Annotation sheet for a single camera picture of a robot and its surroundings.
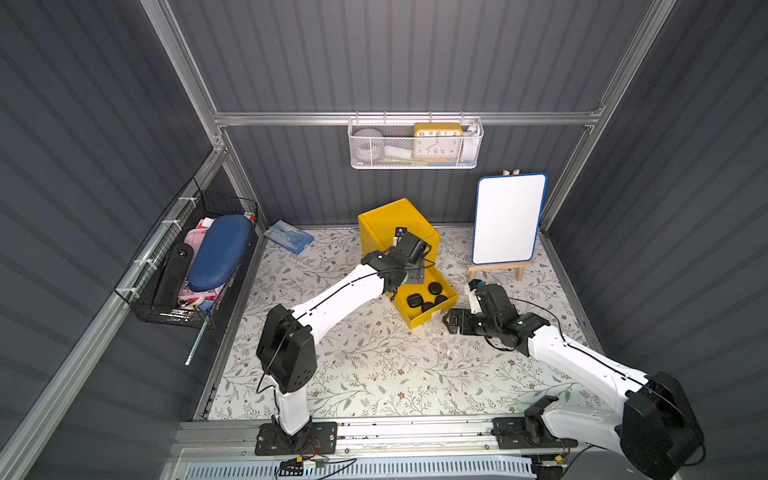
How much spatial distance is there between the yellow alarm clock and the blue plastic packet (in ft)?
1.82

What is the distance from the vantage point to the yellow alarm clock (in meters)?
0.88

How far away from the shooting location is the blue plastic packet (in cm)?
117
